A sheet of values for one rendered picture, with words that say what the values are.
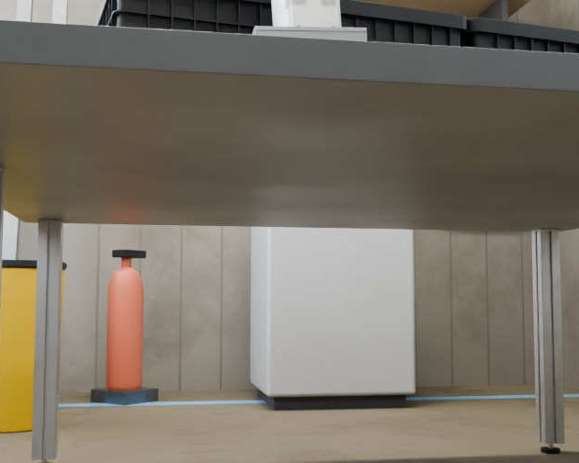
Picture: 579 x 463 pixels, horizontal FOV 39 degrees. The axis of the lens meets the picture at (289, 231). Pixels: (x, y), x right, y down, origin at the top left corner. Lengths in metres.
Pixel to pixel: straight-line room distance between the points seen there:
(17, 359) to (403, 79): 2.26
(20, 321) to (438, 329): 2.24
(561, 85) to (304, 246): 2.50
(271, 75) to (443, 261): 3.57
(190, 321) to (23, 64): 3.31
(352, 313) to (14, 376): 1.33
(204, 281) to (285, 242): 0.84
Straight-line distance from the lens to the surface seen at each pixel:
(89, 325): 4.03
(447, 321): 4.30
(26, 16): 3.97
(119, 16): 1.25
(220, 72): 0.77
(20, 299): 2.88
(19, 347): 2.89
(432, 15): 1.41
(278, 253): 3.28
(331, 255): 3.32
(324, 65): 0.79
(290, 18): 1.07
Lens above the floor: 0.45
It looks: 5 degrees up
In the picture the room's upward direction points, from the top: straight up
